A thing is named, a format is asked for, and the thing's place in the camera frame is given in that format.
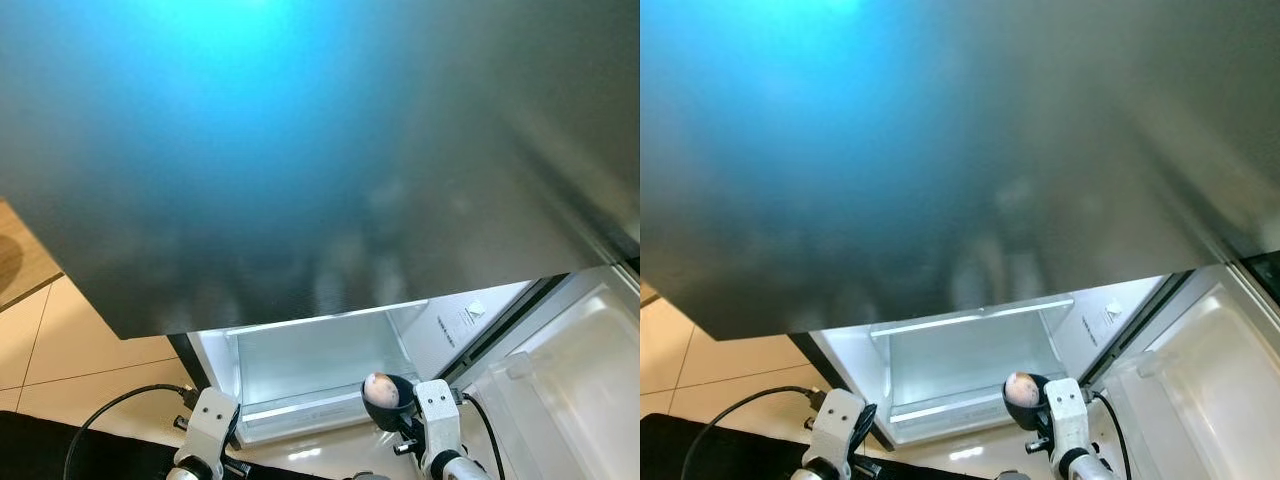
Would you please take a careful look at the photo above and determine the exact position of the silver fridge compartment door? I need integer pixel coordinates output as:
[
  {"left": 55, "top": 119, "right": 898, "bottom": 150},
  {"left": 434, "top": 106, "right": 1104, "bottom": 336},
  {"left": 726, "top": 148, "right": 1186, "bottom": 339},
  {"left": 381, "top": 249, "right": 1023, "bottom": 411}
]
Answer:
[
  {"left": 440, "top": 255, "right": 641, "bottom": 480},
  {"left": 1083, "top": 250, "right": 1280, "bottom": 480}
]

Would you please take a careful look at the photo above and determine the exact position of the brown potato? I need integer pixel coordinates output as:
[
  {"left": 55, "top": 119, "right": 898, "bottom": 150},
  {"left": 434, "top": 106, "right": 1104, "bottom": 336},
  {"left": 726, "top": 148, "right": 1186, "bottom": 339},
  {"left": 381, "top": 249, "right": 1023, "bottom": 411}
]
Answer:
[
  {"left": 364, "top": 372, "right": 402, "bottom": 407},
  {"left": 1004, "top": 372, "right": 1042, "bottom": 407}
]

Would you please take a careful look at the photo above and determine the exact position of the dark grey cup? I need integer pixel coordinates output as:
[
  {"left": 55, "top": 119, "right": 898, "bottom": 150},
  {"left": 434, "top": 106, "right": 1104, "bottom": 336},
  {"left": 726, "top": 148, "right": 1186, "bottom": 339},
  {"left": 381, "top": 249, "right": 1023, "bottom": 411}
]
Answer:
[
  {"left": 1002, "top": 371, "right": 1053, "bottom": 435},
  {"left": 361, "top": 371, "right": 421, "bottom": 435}
]

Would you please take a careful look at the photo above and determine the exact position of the clear fridge door bin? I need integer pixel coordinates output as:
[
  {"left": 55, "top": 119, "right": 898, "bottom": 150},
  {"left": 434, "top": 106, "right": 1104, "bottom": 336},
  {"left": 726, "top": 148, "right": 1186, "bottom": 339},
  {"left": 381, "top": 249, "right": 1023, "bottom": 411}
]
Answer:
[
  {"left": 1098, "top": 342, "right": 1280, "bottom": 480},
  {"left": 468, "top": 345, "right": 641, "bottom": 480}
]

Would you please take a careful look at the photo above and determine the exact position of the silver fridge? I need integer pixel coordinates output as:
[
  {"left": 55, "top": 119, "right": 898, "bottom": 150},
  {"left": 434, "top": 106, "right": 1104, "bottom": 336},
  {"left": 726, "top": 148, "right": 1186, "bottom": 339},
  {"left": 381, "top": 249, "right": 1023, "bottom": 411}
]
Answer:
[
  {"left": 0, "top": 0, "right": 641, "bottom": 480},
  {"left": 640, "top": 0, "right": 1280, "bottom": 480}
]

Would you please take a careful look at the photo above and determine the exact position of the black floor mat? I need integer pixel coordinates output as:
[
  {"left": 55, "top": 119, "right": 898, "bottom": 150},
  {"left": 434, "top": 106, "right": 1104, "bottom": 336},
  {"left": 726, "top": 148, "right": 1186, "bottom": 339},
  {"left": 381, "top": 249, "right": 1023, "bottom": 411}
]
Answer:
[
  {"left": 640, "top": 412, "right": 833, "bottom": 480},
  {"left": 0, "top": 410, "right": 201, "bottom": 480}
]

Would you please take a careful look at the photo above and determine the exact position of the silver freezer door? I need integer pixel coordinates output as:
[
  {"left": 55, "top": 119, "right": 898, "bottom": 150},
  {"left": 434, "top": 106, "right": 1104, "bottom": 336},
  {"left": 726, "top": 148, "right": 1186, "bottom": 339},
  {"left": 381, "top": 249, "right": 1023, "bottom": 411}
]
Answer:
[
  {"left": 640, "top": 0, "right": 1280, "bottom": 343},
  {"left": 0, "top": 0, "right": 641, "bottom": 343}
]

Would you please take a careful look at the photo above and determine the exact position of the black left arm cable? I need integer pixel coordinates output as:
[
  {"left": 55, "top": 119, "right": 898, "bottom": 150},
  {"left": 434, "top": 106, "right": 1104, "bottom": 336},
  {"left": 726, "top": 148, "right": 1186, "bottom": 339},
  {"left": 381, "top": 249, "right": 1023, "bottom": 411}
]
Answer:
[
  {"left": 689, "top": 385, "right": 829, "bottom": 480},
  {"left": 62, "top": 383, "right": 198, "bottom": 480}
]

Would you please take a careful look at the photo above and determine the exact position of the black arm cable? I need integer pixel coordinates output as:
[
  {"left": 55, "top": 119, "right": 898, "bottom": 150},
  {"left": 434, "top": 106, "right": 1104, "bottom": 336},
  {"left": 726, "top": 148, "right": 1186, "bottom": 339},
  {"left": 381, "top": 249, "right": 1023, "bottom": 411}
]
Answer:
[
  {"left": 62, "top": 383, "right": 198, "bottom": 480},
  {"left": 1090, "top": 390, "right": 1138, "bottom": 480},
  {"left": 458, "top": 391, "right": 508, "bottom": 480},
  {"left": 689, "top": 385, "right": 829, "bottom": 480}
]

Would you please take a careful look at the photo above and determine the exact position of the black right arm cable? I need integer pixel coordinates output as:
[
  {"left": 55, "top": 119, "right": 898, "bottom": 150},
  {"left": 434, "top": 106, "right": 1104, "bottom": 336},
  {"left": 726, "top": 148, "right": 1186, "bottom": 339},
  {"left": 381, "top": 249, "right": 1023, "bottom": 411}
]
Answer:
[
  {"left": 458, "top": 391, "right": 508, "bottom": 480},
  {"left": 1090, "top": 390, "right": 1138, "bottom": 480}
]

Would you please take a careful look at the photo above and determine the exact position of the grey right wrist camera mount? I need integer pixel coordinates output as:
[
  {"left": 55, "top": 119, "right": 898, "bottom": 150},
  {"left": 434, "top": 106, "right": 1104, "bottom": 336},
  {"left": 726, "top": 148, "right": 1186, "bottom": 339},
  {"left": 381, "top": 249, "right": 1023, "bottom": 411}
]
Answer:
[
  {"left": 1044, "top": 377, "right": 1097, "bottom": 471},
  {"left": 412, "top": 379, "right": 464, "bottom": 471}
]

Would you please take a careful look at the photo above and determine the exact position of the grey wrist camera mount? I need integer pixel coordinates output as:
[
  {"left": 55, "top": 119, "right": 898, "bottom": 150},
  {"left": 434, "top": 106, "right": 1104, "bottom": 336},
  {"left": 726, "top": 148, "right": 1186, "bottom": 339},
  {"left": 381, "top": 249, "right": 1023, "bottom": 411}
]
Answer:
[
  {"left": 412, "top": 379, "right": 464, "bottom": 471},
  {"left": 1044, "top": 377, "right": 1097, "bottom": 471},
  {"left": 811, "top": 387, "right": 870, "bottom": 473},
  {"left": 185, "top": 387, "right": 242, "bottom": 473}
]

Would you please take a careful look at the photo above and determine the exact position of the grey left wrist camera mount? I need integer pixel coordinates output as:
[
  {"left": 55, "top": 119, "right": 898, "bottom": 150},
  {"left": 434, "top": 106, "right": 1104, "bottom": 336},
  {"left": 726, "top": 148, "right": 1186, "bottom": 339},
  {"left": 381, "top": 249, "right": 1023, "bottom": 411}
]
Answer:
[
  {"left": 811, "top": 387, "right": 870, "bottom": 473},
  {"left": 185, "top": 387, "right": 242, "bottom": 473}
]

